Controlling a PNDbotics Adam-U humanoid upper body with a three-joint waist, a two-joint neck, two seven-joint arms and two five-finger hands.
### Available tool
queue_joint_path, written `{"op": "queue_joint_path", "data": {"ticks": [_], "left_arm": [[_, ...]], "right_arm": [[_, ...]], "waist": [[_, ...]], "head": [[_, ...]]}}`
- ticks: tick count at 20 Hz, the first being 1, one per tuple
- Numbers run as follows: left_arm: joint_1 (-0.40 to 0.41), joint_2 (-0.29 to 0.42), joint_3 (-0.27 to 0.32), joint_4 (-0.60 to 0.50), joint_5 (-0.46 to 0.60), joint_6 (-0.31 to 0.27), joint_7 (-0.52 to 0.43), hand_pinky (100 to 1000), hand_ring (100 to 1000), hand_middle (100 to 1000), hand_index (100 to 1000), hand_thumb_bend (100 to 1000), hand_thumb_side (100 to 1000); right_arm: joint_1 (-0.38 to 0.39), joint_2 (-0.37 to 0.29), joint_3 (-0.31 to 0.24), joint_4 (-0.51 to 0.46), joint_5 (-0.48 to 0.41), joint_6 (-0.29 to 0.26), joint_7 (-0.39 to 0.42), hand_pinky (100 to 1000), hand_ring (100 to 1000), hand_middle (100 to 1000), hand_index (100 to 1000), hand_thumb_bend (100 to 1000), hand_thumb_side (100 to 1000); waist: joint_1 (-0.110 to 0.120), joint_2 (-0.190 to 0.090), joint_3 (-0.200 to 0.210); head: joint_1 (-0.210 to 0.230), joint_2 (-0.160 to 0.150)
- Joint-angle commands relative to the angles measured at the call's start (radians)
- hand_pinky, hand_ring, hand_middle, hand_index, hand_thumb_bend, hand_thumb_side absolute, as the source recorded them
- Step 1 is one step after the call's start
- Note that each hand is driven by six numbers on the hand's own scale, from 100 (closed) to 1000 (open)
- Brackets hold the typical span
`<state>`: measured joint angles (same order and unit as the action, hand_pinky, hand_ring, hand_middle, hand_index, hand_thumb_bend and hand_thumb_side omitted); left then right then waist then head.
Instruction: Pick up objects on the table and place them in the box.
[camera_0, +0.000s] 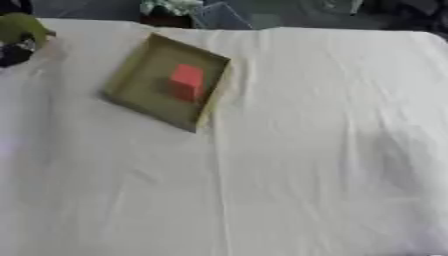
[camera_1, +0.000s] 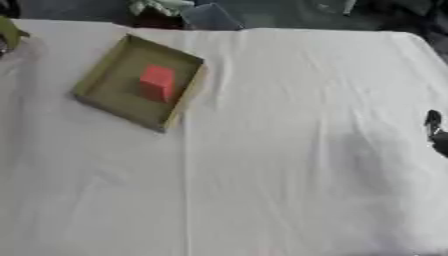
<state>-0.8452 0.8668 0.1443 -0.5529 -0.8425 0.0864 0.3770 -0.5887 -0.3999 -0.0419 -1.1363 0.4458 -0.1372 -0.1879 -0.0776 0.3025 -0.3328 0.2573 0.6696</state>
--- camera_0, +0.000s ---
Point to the red block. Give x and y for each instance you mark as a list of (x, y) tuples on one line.
[(186, 81)]

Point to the green round toy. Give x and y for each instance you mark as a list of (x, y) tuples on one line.
[(20, 28)]

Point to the grey chair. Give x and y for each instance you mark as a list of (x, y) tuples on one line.
[(221, 16)]

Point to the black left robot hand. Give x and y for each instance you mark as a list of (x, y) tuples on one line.
[(13, 55)]

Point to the white and green bundle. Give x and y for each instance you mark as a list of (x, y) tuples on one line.
[(169, 6)]

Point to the tan cardboard box green inside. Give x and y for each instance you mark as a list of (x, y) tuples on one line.
[(146, 90)]

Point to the dark red object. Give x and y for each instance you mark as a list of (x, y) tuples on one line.
[(166, 21)]

